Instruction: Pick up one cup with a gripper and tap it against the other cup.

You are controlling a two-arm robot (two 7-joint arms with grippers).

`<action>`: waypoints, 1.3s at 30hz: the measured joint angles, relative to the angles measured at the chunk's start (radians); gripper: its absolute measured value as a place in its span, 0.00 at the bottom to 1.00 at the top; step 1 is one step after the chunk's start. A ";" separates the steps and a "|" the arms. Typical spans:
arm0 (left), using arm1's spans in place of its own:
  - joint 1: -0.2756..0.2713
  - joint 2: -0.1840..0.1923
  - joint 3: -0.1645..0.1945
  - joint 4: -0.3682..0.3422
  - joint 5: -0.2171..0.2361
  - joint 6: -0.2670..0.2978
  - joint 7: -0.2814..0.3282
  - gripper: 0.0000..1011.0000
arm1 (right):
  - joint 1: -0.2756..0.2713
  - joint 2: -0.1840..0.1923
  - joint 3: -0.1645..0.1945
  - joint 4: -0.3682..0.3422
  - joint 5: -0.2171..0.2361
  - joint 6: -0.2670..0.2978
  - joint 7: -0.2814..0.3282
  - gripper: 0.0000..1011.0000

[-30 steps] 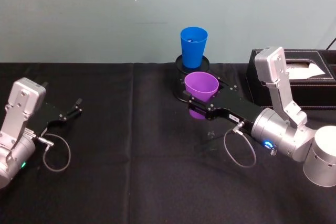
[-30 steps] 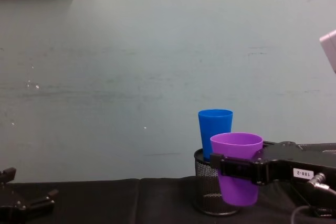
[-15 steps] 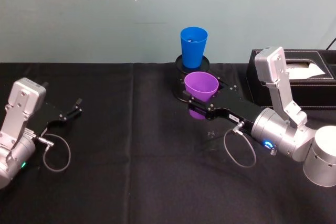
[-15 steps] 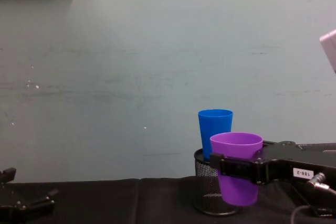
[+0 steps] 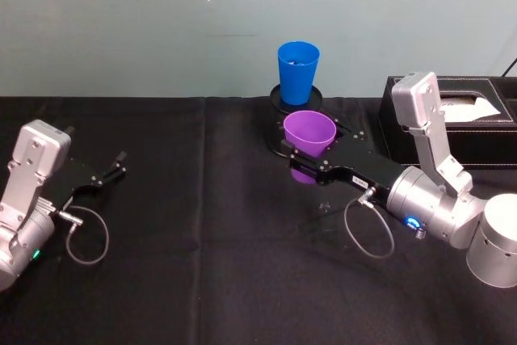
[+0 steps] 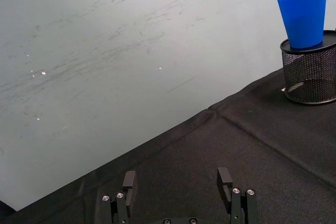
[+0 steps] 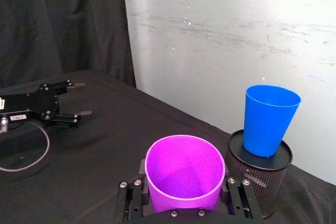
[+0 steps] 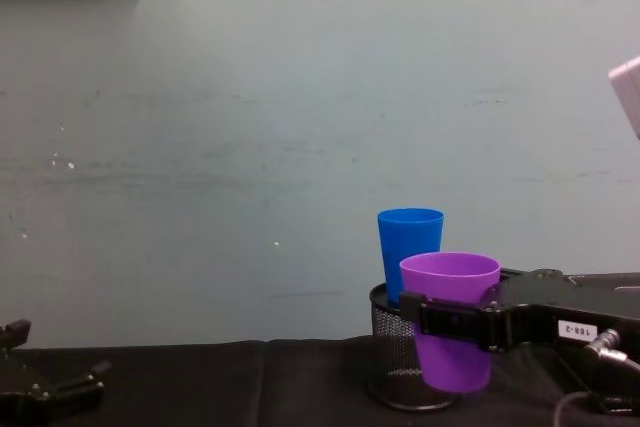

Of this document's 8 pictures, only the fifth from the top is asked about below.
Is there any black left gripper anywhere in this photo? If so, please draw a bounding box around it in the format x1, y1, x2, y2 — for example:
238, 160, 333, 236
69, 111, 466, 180
51, 125, 128, 212

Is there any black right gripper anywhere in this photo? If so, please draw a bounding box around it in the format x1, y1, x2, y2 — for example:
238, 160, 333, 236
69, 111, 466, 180
280, 116, 407, 201

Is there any purple plastic cup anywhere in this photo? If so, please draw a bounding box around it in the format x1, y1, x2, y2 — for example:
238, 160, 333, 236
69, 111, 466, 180
282, 110, 338, 186

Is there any black round coaster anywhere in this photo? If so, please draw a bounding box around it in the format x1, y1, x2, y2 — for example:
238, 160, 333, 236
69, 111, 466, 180
263, 117, 292, 159
269, 83, 326, 115

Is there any clear plastic case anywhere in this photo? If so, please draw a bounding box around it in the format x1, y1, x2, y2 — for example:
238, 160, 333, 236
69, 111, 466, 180
301, 199, 344, 241

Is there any blue plastic cup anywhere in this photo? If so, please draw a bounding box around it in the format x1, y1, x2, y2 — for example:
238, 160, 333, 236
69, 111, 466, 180
276, 40, 322, 106

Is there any black table cloth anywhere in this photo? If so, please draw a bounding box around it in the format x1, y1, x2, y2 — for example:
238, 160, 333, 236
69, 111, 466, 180
0, 95, 517, 345

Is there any white paper tissue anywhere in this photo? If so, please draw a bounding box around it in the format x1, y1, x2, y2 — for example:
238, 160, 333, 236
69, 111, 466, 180
439, 93, 501, 124

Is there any black leather tissue box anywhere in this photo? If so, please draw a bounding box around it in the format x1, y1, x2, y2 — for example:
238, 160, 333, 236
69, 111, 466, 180
376, 74, 517, 173

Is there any thin grey left gripper cable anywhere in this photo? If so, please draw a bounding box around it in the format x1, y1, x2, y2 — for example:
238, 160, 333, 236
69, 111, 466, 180
58, 204, 111, 267

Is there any thin grey gripper cable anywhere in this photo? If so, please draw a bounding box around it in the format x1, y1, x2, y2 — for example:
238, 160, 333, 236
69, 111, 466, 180
58, 204, 111, 267
343, 187, 396, 259

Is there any thin grey right gripper cable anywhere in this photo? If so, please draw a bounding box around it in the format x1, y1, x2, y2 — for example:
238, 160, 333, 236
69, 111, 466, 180
343, 187, 396, 259

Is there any thin black wall cable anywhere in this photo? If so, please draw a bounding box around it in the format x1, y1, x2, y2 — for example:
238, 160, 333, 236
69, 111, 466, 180
500, 55, 517, 78

